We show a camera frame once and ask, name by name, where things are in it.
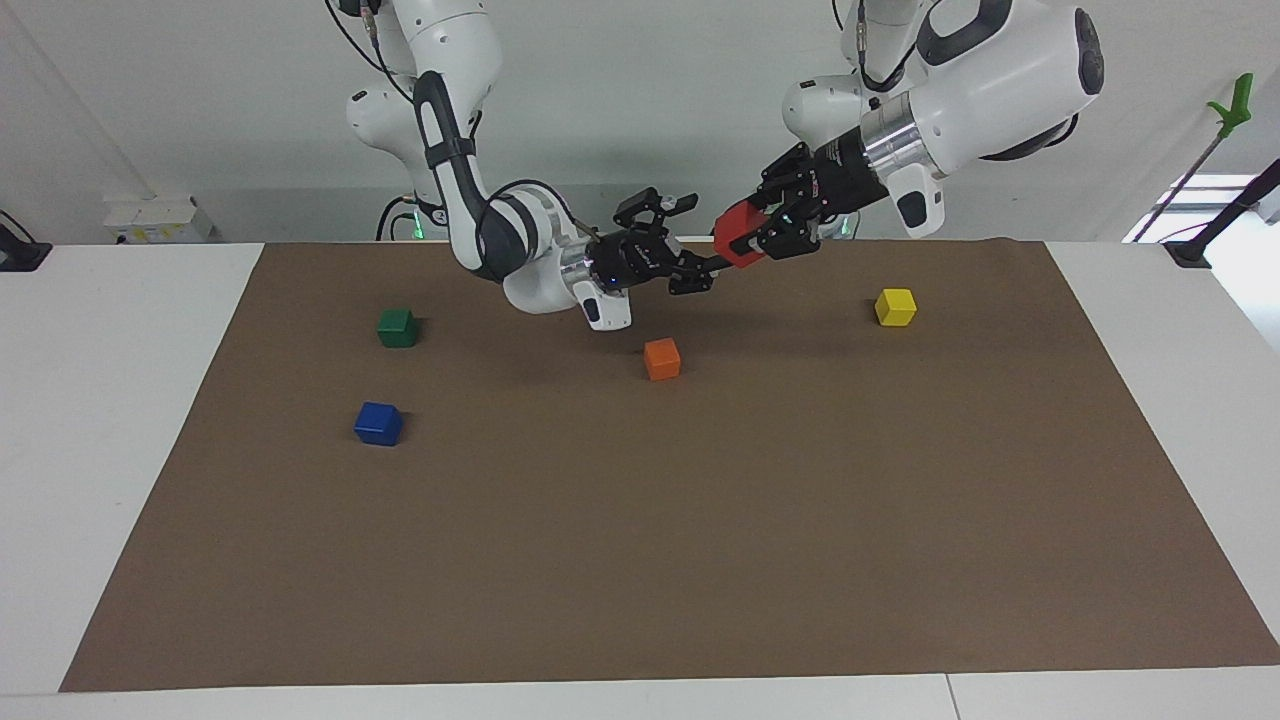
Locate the black right arm base cable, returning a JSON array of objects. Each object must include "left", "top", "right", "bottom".
[{"left": 376, "top": 195, "right": 421, "bottom": 242}]

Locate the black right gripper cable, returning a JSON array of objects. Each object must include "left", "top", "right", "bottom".
[{"left": 325, "top": 0, "right": 603, "bottom": 243}]

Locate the black clamp with pole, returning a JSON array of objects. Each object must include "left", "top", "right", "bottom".
[{"left": 1164, "top": 160, "right": 1280, "bottom": 270}]

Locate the red block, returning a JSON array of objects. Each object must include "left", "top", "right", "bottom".
[{"left": 713, "top": 199, "right": 771, "bottom": 272}]

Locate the black table clamp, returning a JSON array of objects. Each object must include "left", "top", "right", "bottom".
[{"left": 0, "top": 210, "right": 53, "bottom": 273}]

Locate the green-tipped thin rod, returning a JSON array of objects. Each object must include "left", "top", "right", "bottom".
[{"left": 1130, "top": 73, "right": 1255, "bottom": 244}]

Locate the blue block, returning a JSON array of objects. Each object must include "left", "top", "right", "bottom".
[{"left": 354, "top": 402, "right": 405, "bottom": 447}]

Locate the brown table mat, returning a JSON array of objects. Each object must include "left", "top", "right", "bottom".
[{"left": 60, "top": 240, "right": 1280, "bottom": 693}]

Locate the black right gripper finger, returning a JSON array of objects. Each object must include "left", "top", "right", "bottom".
[
  {"left": 612, "top": 186, "right": 700, "bottom": 243},
  {"left": 662, "top": 248, "right": 737, "bottom": 298}
]

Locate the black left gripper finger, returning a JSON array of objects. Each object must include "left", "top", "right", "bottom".
[
  {"left": 755, "top": 208, "right": 829, "bottom": 264},
  {"left": 758, "top": 142, "right": 819, "bottom": 215}
]

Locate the white box with yellow label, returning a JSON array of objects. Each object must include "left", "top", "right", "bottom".
[{"left": 103, "top": 194, "right": 215, "bottom": 245}]

